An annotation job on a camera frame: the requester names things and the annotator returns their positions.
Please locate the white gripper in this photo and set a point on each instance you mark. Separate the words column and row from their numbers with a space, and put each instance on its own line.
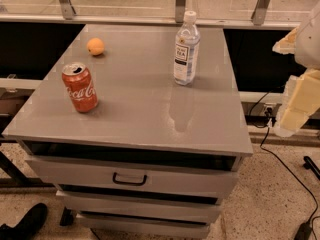
column 308, row 44

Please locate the clear plastic water bottle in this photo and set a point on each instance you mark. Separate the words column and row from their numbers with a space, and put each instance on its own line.
column 187, row 42

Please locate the black metal leg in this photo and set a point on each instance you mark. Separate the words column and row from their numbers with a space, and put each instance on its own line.
column 310, row 164

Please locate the grey drawer cabinet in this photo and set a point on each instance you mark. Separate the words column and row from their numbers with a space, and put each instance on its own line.
column 189, row 140

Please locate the orange fruit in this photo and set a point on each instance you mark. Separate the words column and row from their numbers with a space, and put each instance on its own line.
column 95, row 46

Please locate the red Coca-Cola can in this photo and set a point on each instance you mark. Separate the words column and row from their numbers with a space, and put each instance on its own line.
column 79, row 86

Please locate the black shoe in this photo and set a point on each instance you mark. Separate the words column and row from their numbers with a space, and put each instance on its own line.
column 28, row 226

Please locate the black drawer handle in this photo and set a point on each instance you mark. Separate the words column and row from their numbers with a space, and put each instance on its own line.
column 129, row 180

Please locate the metal window frame rail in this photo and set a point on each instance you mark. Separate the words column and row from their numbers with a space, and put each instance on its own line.
column 247, row 14

